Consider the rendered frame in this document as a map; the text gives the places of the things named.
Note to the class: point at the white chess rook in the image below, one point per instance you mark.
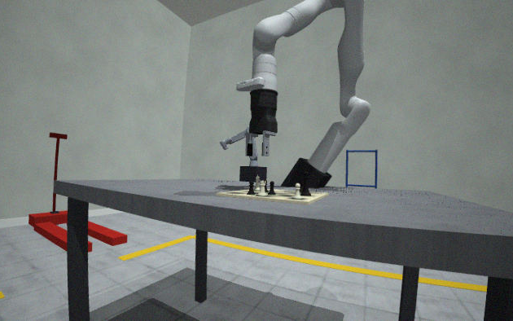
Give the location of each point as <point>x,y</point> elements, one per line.
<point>262,189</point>

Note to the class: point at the white pawn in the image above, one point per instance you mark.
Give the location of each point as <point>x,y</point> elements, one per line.
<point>297,194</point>

